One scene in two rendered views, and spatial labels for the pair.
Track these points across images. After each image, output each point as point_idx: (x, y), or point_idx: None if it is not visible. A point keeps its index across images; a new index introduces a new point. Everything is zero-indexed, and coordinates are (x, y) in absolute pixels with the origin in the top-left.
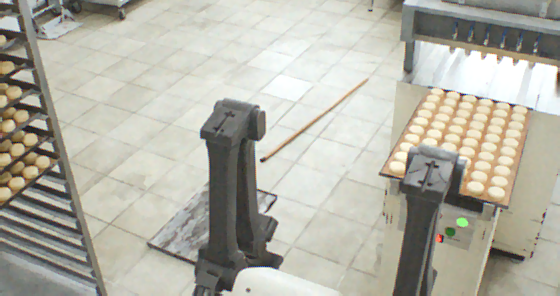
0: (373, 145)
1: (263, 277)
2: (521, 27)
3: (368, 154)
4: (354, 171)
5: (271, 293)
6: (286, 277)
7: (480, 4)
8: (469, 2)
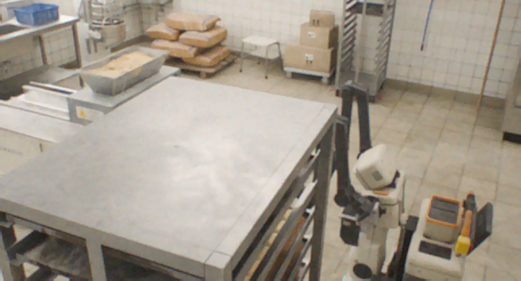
0: (25, 264)
1: (377, 155)
2: (157, 83)
3: (36, 268)
4: (55, 278)
5: (383, 155)
6: (368, 155)
7: (130, 85)
8: (126, 87)
